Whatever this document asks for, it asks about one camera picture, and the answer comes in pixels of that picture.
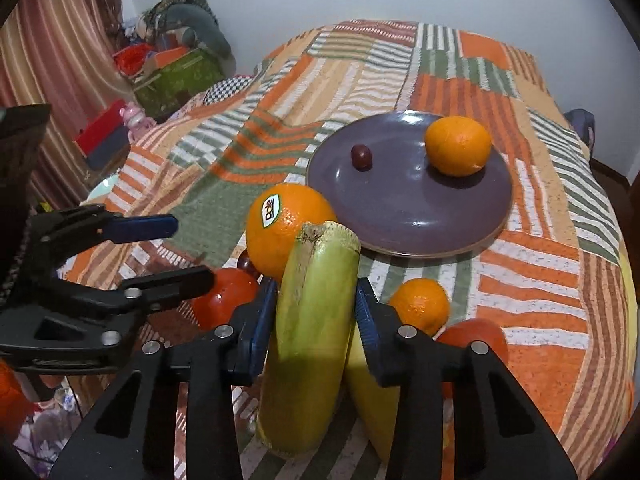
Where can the green cardboard box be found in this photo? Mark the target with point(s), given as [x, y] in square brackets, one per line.
[180, 80]

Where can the red plastic item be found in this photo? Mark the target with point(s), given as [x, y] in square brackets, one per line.
[131, 57]

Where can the dark red grape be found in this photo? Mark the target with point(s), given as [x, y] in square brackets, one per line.
[361, 156]
[245, 263]

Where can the dark blue cloth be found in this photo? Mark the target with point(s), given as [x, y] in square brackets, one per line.
[582, 130]

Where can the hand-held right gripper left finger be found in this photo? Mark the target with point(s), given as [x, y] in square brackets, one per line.
[257, 332]

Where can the red box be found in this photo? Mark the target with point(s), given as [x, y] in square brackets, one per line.
[97, 125]

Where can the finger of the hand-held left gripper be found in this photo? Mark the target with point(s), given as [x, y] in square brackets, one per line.
[170, 285]
[145, 227]

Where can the large orange with sticker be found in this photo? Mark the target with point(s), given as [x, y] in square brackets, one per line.
[285, 220]

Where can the purple plate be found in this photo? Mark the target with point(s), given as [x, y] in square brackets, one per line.
[400, 200]

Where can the pink toy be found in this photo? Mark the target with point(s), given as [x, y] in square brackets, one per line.
[136, 117]

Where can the plain large orange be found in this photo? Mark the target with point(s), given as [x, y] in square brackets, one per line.
[457, 146]

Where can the small mandarin orange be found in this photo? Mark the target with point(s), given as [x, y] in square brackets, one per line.
[420, 305]

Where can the green-yellow banana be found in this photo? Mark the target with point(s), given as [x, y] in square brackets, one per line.
[312, 320]

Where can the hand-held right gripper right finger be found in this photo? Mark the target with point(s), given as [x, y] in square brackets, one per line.
[371, 342]

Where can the checkered cloth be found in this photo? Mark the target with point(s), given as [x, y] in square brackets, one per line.
[230, 89]

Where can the orange object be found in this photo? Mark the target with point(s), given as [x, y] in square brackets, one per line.
[12, 395]

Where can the striped curtain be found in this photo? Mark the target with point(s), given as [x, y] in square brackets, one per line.
[55, 50]

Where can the orange box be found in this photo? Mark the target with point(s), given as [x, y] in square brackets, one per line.
[167, 57]

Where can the striped patchwork blanket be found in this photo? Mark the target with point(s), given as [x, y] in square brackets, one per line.
[540, 280]

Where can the yellow banana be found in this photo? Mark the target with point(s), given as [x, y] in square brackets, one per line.
[371, 410]

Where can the red tomato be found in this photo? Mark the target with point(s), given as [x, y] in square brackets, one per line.
[465, 331]
[225, 300]

